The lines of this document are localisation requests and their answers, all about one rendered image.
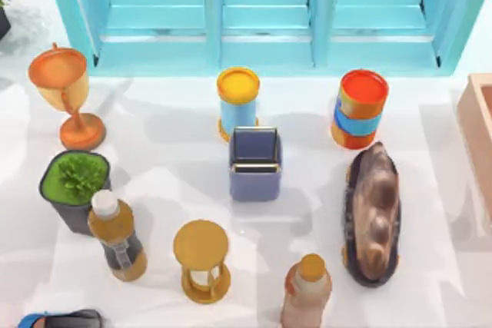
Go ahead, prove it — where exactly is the blue-grey open box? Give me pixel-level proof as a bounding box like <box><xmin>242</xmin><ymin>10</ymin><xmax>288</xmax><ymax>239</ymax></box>
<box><xmin>228</xmin><ymin>125</ymin><xmax>284</xmax><ymax>203</ymax></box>

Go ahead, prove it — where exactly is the blue can with yellow lid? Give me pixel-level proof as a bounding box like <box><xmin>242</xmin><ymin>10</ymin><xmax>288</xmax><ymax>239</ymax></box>
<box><xmin>215</xmin><ymin>67</ymin><xmax>261</xmax><ymax>143</ymax></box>

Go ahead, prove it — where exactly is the orange and blue can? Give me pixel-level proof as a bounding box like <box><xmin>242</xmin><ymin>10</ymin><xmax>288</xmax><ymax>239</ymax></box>
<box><xmin>331</xmin><ymin>69</ymin><xmax>390</xmax><ymax>150</ymax></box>

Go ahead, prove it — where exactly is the golden hourglass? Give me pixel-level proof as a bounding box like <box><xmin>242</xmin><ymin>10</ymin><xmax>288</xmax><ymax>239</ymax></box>
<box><xmin>172</xmin><ymin>219</ymin><xmax>232</xmax><ymax>305</ymax></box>

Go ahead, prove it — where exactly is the light blue rack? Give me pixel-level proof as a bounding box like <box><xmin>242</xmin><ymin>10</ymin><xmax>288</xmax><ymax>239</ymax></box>
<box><xmin>41</xmin><ymin>0</ymin><xmax>478</xmax><ymax>78</ymax></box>

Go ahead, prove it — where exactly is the brown bread loaf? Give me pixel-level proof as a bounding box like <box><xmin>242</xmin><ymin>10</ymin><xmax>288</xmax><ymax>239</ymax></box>
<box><xmin>341</xmin><ymin>141</ymin><xmax>402</xmax><ymax>287</ymax></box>

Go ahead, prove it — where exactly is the amber bottle with white cap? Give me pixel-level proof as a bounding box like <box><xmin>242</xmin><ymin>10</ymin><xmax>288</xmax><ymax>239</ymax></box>
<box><xmin>88</xmin><ymin>190</ymin><xmax>148</xmax><ymax>282</ymax></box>

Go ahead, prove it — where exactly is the pale bottle with orange cap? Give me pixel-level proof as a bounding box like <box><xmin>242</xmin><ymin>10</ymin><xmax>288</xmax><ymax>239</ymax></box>
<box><xmin>280</xmin><ymin>253</ymin><xmax>333</xmax><ymax>328</ymax></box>

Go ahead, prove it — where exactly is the green plant in grey pot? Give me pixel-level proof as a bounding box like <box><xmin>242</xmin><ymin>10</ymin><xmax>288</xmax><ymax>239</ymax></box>
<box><xmin>38</xmin><ymin>150</ymin><xmax>113</xmax><ymax>236</ymax></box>

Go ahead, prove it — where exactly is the orange trophy cup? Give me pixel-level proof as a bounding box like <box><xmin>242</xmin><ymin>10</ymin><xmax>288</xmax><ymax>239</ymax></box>
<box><xmin>27</xmin><ymin>42</ymin><xmax>107</xmax><ymax>151</ymax></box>

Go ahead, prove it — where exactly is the salmon-coloured shallow box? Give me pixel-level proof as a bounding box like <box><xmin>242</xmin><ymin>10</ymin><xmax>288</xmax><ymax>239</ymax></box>
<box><xmin>456</xmin><ymin>73</ymin><xmax>492</xmax><ymax>233</ymax></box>

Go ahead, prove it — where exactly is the dark pot with flowers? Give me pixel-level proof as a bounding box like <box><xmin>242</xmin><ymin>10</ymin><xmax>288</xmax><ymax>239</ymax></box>
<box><xmin>0</xmin><ymin>0</ymin><xmax>13</xmax><ymax>42</ymax></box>

